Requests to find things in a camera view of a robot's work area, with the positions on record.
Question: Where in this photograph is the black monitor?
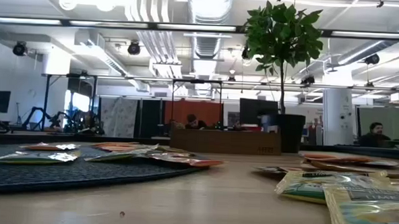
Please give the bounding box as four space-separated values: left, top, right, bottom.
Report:
238 98 280 127

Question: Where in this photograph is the silver ventilation duct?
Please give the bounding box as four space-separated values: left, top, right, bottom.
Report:
185 0 234 60

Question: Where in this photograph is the white patterned partition panel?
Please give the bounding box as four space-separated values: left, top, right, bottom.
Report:
98 96 140 139

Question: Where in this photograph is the grey green partition panel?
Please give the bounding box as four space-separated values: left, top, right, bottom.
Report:
355 105 399 140

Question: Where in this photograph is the black ceiling spotlight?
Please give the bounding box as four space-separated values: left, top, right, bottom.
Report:
300 74 316 86
363 53 381 66
11 41 28 57
127 40 142 56

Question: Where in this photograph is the brown wooden tea organizer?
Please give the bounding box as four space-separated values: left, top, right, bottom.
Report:
168 127 283 157

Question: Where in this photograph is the yellow green lemon tea packet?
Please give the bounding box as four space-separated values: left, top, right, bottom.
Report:
321 179 399 224
0 149 80 168
84 141 172 166
156 145 197 159
273 168 390 207

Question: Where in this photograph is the white pillar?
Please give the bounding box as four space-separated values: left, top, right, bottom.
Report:
320 87 357 147

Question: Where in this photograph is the orange partition panel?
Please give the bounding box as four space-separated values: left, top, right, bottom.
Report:
163 99 225 127

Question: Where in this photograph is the green potted plant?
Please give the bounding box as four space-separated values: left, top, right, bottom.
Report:
237 0 326 155

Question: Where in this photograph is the round dark woven placemat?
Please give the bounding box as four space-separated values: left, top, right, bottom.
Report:
0 140 216 205

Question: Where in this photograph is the black metal station frame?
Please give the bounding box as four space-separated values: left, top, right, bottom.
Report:
169 78 224 127
40 72 99 135

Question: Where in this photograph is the person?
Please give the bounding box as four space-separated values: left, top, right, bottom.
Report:
184 113 209 131
357 121 398 149

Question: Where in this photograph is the black aluminium table frame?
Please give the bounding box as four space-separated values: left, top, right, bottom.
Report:
0 129 399 165

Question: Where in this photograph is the red orange peach tea packet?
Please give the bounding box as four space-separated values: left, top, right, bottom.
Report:
306 159 399 179
362 159 399 169

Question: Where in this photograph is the black overhead light bar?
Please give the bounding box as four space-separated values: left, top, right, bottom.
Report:
0 14 399 42

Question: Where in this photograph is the black partition panel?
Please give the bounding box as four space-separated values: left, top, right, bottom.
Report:
135 99 166 138

